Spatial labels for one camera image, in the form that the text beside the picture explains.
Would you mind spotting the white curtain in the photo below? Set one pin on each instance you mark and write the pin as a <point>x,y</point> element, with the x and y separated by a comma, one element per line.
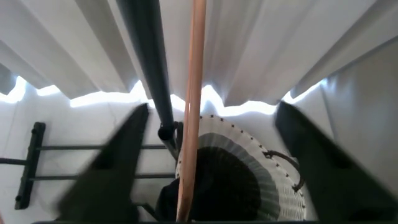
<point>264,46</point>

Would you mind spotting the pink clothes hanger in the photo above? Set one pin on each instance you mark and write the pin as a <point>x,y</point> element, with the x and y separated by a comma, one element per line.
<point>194,77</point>

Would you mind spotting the black clothes rack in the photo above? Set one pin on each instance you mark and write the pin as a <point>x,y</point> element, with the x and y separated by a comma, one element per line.
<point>146,46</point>

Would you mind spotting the white laundry basket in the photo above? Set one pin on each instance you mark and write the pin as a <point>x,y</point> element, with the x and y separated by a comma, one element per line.
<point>280,186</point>

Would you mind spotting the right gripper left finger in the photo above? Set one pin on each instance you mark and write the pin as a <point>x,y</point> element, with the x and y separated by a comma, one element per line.
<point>105,186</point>

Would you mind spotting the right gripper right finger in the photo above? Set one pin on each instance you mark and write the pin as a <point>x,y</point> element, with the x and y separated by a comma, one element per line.
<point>335,193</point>

